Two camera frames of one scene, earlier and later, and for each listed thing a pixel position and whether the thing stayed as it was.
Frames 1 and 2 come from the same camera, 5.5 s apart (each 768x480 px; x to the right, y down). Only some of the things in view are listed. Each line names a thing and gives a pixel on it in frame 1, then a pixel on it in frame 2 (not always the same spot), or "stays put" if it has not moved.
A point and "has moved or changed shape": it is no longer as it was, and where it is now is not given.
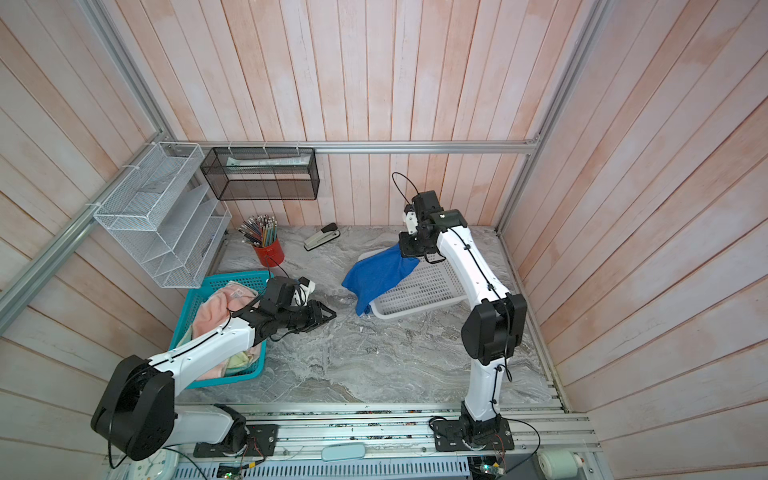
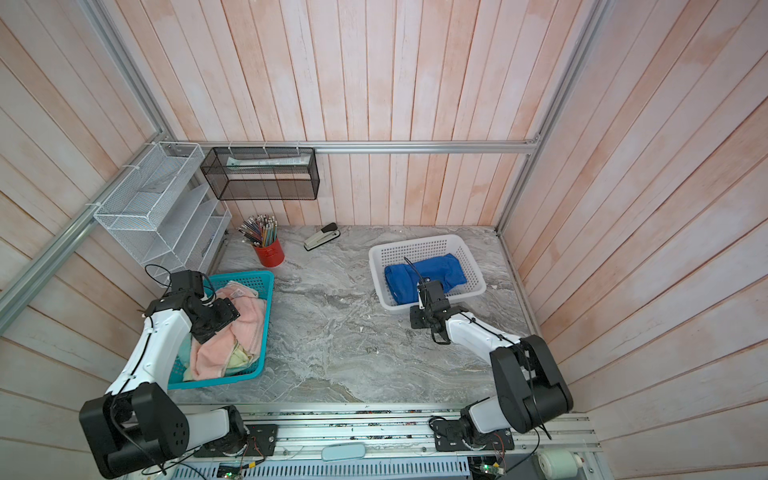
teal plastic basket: (260, 282) stays put
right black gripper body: (412, 245) → (420, 316)
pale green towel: (238, 360) stays put
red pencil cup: (271, 256) stays put
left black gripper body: (304, 318) → (215, 318)
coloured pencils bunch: (259, 230) stays put
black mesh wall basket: (262, 173) stays put
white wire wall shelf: (165, 217) stays put
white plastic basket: (429, 284) has moved or changed shape
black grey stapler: (328, 233) stays put
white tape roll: (559, 464) stays put
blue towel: (374, 274) → (401, 280)
